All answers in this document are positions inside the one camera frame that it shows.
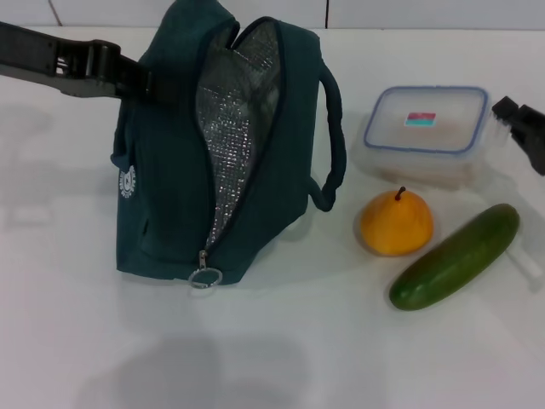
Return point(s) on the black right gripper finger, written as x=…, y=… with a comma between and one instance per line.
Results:
x=530, y=132

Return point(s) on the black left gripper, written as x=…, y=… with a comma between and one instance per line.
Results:
x=42, y=59

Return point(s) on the clear plastic container blue rim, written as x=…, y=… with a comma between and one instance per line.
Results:
x=426, y=140

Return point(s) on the dark teal insulated lunch bag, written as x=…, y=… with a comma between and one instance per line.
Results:
x=170, y=191

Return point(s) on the green cucumber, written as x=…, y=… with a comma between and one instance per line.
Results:
x=455, y=260

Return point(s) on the yellow orange pear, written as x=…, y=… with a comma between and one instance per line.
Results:
x=396, y=226

